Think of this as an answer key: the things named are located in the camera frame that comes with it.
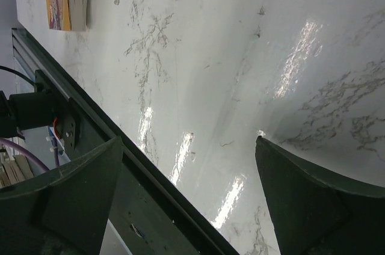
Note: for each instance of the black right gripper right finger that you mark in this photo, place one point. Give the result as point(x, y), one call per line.
point(315, 210)

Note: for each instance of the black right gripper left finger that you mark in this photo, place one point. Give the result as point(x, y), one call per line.
point(65, 210)

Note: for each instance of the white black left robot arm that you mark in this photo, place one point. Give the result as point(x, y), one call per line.
point(26, 111)

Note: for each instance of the aluminium frame rail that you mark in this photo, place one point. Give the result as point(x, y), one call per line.
point(32, 56)

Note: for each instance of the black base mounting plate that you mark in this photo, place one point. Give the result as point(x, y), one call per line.
point(149, 213)

